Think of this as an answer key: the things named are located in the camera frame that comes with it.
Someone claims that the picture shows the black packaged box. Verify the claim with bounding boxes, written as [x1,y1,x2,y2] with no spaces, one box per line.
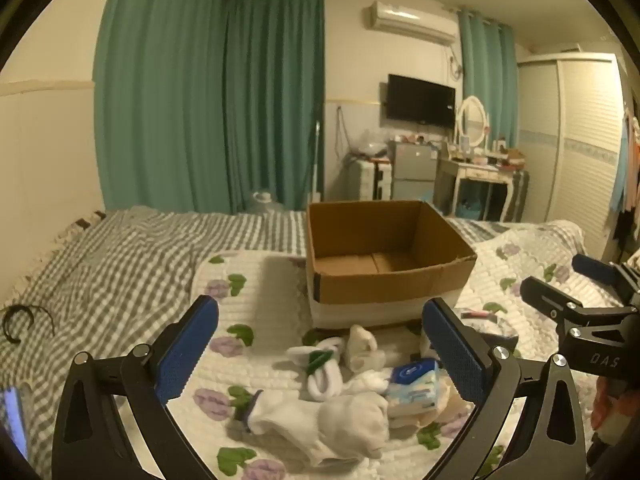
[456,309,518,353]

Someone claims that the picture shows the blue tissue packet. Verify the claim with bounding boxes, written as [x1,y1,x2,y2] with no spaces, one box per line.
[384,359,450,418]

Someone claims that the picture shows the large white sock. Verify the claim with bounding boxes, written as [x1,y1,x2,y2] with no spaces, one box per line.
[242,390,390,467]

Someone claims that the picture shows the small cream sock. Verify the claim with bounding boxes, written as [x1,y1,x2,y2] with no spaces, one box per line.
[344,324,386,374]

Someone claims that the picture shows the white sock with green clip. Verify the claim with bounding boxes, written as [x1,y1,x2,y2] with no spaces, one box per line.
[285,337,344,402]

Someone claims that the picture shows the operator hand orange sleeve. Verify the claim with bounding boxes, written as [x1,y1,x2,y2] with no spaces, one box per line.
[590,377,639,446]

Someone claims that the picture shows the hanging clothes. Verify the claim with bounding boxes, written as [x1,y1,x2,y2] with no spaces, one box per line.
[610,110,639,259]

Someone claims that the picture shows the smartphone on bed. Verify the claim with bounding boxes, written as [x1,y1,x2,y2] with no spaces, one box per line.
[1,387,28,460]

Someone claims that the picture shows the black hair band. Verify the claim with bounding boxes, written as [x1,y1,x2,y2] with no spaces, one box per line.
[1,304,55,346]

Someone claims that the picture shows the grey checked bedsheet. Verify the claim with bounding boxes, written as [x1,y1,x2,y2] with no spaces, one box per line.
[0,205,532,466]

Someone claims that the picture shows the white dressing table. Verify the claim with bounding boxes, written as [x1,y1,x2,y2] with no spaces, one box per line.
[433,158,515,222]

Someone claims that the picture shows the white louvred wardrobe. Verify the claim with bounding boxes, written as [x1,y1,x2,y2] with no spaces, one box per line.
[518,52,624,258]

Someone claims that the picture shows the open cardboard box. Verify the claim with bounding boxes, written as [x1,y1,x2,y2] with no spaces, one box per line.
[306,200,477,330]

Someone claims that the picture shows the small grey refrigerator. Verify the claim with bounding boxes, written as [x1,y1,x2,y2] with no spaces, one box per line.
[392,142,439,202]

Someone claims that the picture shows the white oval vanity mirror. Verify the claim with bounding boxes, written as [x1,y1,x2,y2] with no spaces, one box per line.
[454,96,489,148]

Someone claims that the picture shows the white suitcase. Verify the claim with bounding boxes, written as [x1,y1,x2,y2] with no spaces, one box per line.
[347,158,393,202]

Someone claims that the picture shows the clear plastic bag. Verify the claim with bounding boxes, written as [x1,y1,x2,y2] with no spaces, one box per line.
[352,129,387,158]

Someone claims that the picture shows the white floor mop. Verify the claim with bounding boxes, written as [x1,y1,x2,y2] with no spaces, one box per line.
[307,120,321,204]

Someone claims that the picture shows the green window curtain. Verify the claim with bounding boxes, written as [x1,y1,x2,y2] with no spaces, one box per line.
[458,9,518,148]

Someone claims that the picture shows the white air conditioner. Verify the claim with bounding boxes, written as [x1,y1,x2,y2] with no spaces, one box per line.
[366,1,459,46]

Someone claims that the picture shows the clear water jug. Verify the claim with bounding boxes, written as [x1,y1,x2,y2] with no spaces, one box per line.
[248,191,280,214]

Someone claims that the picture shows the large green curtain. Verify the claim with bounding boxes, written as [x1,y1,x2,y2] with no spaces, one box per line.
[93,0,324,214]

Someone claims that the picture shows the black wall television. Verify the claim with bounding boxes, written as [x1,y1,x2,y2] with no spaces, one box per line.
[385,74,456,129]

